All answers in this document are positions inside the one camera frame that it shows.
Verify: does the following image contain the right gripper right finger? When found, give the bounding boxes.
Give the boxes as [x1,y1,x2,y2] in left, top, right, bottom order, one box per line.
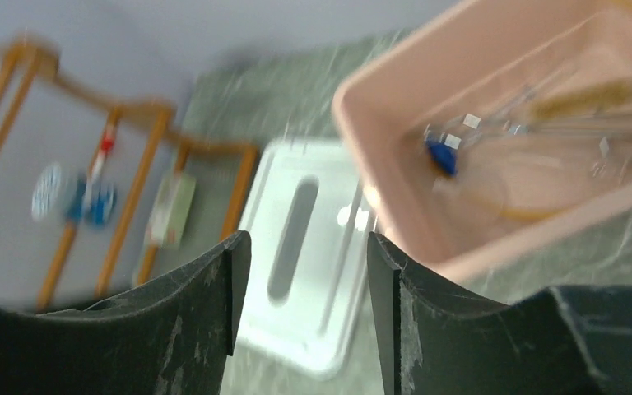
[366,233,632,394]

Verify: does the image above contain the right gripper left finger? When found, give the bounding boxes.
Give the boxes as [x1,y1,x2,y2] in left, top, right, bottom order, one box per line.
[0,230,252,394]

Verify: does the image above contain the white bin lid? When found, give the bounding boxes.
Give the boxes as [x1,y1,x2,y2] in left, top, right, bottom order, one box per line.
[238,139,376,381]

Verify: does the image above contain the graduated cylinder blue base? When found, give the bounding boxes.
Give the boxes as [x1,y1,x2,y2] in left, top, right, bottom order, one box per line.
[422,122,530,179]

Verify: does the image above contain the test tube brush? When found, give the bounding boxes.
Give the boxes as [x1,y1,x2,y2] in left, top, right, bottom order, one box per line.
[527,79,632,121]

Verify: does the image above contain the metal crucible tongs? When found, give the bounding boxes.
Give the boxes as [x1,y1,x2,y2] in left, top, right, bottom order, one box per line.
[458,102,632,141]

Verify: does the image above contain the yellow rubber tubing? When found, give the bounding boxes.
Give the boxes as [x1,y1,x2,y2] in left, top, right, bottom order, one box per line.
[479,61,632,221]

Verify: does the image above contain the green white box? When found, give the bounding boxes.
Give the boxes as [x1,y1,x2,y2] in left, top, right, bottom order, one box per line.
[144,172,197,249]

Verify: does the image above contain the blue white bottle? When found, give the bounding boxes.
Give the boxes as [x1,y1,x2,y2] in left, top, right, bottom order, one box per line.
[30,122,121,230]

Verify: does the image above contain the pink plastic bin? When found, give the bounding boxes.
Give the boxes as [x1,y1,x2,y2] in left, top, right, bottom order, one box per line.
[332,1,632,281]

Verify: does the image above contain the orange wooden shelf rack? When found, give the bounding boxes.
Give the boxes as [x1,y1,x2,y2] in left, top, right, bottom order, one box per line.
[0,33,260,312]

